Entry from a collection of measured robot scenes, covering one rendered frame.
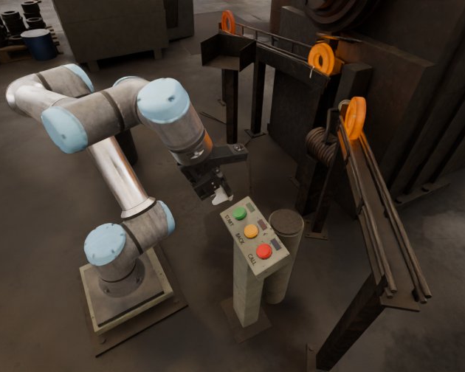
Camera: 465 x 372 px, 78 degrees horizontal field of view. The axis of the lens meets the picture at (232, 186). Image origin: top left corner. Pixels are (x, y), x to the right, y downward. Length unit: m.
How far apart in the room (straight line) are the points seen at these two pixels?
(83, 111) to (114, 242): 0.62
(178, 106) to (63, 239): 1.38
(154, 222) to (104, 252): 0.21
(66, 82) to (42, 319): 1.00
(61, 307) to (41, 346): 0.16
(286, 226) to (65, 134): 0.69
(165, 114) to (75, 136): 0.17
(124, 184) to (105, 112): 0.57
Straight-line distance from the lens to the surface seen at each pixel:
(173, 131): 0.57
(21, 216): 2.06
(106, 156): 1.15
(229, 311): 1.37
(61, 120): 0.61
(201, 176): 0.69
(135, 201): 1.17
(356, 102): 1.15
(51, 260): 1.75
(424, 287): 0.69
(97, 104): 0.63
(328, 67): 1.54
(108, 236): 1.16
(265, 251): 0.80
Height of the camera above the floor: 1.28
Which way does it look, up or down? 44 degrees down
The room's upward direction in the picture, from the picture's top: straight up
